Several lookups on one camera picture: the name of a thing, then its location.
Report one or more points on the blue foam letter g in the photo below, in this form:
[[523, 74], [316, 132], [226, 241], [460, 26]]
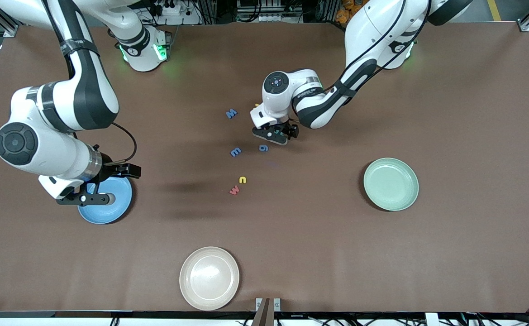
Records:
[[263, 148]]

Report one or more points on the white power strip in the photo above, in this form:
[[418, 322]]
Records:
[[187, 19]]

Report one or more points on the orange packets pile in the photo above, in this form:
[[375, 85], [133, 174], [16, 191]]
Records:
[[343, 13]]

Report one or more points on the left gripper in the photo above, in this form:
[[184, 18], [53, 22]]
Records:
[[291, 130]]

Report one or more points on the metal mount bracket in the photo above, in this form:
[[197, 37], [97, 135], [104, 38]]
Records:
[[264, 312]]

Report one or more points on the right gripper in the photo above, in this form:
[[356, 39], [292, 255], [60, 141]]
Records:
[[109, 165]]

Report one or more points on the white block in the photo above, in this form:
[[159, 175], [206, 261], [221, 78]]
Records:
[[431, 319]]

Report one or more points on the blue foam letter M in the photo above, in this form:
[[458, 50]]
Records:
[[231, 113]]

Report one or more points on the pale green plate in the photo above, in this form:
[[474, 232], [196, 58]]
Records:
[[391, 184]]

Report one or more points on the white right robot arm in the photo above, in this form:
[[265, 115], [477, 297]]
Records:
[[51, 154]]

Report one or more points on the blue foam letter E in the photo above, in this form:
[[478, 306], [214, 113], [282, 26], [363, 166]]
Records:
[[236, 152]]

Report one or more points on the blue plate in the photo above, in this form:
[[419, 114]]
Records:
[[110, 215]]

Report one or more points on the red foam letter w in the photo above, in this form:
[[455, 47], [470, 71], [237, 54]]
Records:
[[234, 190]]

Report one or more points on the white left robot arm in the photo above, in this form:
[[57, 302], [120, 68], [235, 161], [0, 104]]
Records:
[[382, 27]]

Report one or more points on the dark electronics rack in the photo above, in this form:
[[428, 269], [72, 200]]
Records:
[[269, 7]]

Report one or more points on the beige plate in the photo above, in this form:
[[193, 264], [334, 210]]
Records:
[[209, 278]]

